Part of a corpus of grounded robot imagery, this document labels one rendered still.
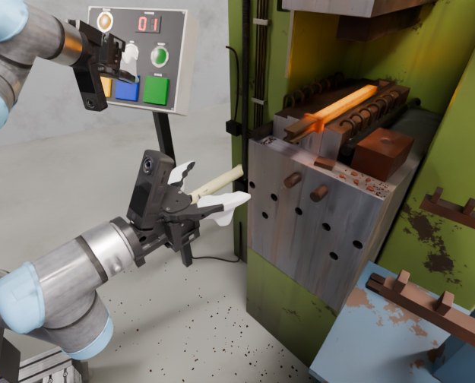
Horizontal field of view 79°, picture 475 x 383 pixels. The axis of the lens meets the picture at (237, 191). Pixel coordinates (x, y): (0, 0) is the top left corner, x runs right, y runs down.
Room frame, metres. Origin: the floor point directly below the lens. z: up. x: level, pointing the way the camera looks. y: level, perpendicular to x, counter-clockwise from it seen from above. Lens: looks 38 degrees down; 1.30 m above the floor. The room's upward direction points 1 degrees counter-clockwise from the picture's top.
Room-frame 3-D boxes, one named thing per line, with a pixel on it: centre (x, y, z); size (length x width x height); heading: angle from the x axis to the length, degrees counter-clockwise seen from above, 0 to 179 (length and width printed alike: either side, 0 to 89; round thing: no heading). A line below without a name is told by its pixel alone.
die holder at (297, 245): (0.78, -0.37, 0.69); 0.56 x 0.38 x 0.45; 135
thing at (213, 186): (0.85, 0.14, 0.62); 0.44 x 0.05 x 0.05; 135
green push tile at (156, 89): (0.85, 0.23, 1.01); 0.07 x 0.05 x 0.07; 70
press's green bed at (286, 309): (0.78, -0.37, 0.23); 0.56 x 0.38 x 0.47; 135
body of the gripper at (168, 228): (0.33, 0.13, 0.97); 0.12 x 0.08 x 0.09; 135
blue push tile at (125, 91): (0.89, 0.33, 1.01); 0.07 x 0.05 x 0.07; 70
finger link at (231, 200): (0.36, 0.02, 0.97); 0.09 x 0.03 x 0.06; 99
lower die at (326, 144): (0.81, -0.32, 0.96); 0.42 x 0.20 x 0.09; 135
